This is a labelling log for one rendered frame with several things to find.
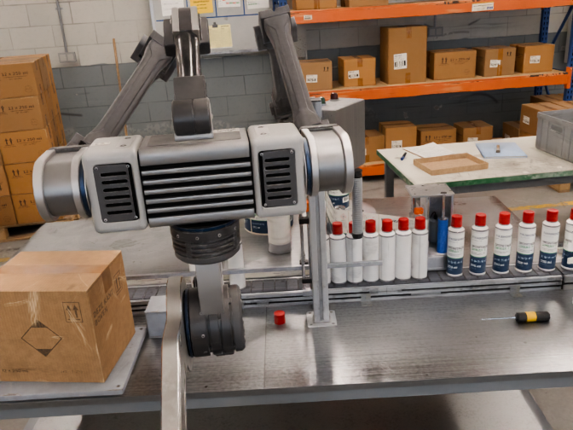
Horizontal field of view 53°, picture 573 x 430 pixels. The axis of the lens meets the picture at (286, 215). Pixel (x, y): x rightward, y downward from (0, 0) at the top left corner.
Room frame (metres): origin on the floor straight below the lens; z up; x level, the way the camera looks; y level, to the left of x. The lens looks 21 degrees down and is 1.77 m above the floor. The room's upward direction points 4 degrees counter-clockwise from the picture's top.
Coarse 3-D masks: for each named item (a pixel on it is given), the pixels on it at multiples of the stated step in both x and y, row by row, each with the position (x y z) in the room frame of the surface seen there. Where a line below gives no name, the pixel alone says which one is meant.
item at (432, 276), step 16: (432, 272) 1.71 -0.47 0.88; (464, 272) 1.69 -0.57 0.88; (512, 272) 1.67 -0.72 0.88; (544, 272) 1.66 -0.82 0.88; (560, 272) 1.65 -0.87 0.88; (128, 288) 1.73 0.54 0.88; (144, 288) 1.72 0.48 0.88; (160, 288) 1.71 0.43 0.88; (256, 288) 1.67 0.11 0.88; (272, 288) 1.66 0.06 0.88; (288, 288) 1.66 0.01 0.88
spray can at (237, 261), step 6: (240, 240) 1.70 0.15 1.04; (240, 246) 1.68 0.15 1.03; (240, 252) 1.68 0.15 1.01; (234, 258) 1.67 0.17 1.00; (240, 258) 1.67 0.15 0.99; (228, 264) 1.68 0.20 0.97; (234, 264) 1.67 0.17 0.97; (240, 264) 1.67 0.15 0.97; (234, 276) 1.67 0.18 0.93; (240, 276) 1.67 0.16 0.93; (234, 282) 1.67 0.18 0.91; (240, 282) 1.67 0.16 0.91; (240, 288) 1.67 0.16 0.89
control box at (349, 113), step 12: (324, 108) 1.53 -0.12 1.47; (336, 108) 1.52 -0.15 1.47; (348, 108) 1.56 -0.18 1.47; (360, 108) 1.62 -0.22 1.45; (336, 120) 1.51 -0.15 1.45; (348, 120) 1.56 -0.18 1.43; (360, 120) 1.62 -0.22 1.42; (348, 132) 1.56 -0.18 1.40; (360, 132) 1.62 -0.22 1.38; (360, 144) 1.62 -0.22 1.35; (360, 156) 1.62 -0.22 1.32
